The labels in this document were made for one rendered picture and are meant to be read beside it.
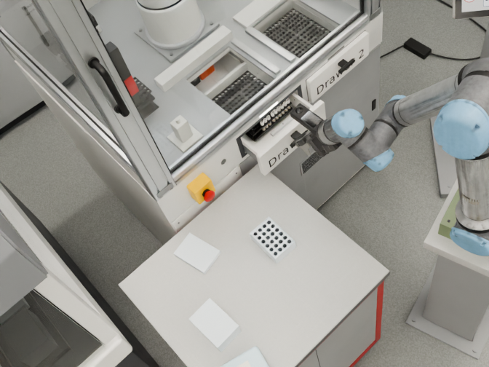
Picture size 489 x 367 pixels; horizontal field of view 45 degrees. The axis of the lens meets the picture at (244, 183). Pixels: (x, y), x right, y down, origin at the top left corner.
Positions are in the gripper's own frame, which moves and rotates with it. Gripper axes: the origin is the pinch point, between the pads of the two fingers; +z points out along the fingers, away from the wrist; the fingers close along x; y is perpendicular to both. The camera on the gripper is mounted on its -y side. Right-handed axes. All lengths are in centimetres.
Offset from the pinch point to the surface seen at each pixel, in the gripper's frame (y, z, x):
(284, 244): 21.2, 0.4, -26.3
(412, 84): 26, 94, 101
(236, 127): -15.6, 3.4, -13.2
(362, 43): -10.2, 8.4, 42.4
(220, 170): -8.5, 14.0, -23.6
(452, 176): 64, 63, 69
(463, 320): 93, 23, 13
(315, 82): -10.2, 8.3, 19.6
